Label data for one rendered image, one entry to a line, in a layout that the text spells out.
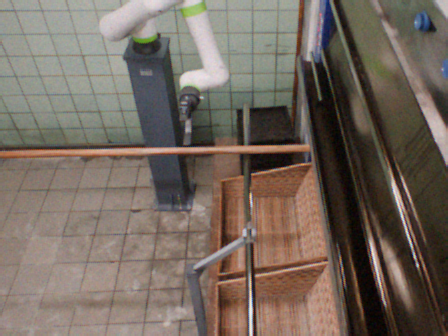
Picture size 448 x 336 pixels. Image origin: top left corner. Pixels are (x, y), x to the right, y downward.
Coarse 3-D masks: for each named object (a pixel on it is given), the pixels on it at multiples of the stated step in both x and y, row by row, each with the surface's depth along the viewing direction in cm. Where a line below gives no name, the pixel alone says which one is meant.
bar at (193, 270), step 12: (252, 216) 165; (252, 228) 161; (240, 240) 162; (252, 240) 157; (216, 252) 168; (228, 252) 165; (252, 252) 154; (192, 264) 174; (204, 264) 170; (252, 264) 150; (192, 276) 173; (252, 276) 147; (192, 288) 179; (252, 288) 144; (192, 300) 186; (252, 300) 141; (204, 312) 198; (252, 312) 138; (204, 324) 202; (252, 324) 135
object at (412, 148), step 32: (352, 0) 154; (352, 32) 148; (352, 64) 137; (384, 64) 123; (384, 96) 119; (384, 128) 115; (416, 128) 102; (384, 160) 108; (416, 160) 100; (416, 192) 97; (416, 224) 95; (416, 256) 89
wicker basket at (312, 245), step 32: (224, 192) 241; (256, 192) 242; (288, 192) 244; (224, 224) 232; (256, 224) 233; (288, 224) 234; (320, 224) 205; (256, 256) 220; (288, 256) 220; (320, 256) 191
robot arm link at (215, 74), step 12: (204, 12) 197; (192, 24) 197; (204, 24) 199; (192, 36) 203; (204, 36) 201; (204, 48) 204; (216, 48) 207; (204, 60) 207; (216, 60) 208; (204, 72) 212; (216, 72) 209; (228, 72) 214; (216, 84) 212
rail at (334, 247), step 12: (300, 60) 189; (300, 72) 184; (312, 120) 162; (312, 132) 157; (324, 180) 142; (324, 192) 138; (324, 204) 135; (324, 216) 134; (336, 240) 126; (336, 252) 123; (336, 264) 121; (336, 276) 119; (348, 312) 111; (348, 324) 109
